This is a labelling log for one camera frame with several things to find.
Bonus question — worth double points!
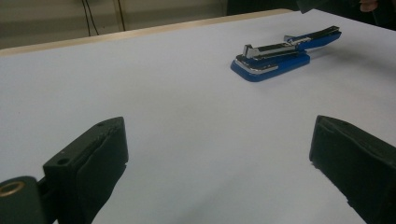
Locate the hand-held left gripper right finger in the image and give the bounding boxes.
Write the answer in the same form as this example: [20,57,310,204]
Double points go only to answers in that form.
[308,115,396,224]

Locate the black curtain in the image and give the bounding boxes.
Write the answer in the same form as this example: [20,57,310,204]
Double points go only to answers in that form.
[226,0,300,17]

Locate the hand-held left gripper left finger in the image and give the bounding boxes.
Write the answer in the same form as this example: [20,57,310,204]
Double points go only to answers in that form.
[42,116,129,224]

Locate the blue stapler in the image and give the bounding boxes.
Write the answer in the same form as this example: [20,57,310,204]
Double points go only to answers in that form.
[230,25,343,83]

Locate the black wall cable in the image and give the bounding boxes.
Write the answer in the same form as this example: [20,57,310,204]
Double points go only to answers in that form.
[85,0,101,36]
[81,0,92,37]

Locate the white board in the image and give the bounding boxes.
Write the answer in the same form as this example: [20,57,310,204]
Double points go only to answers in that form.
[0,8,396,224]

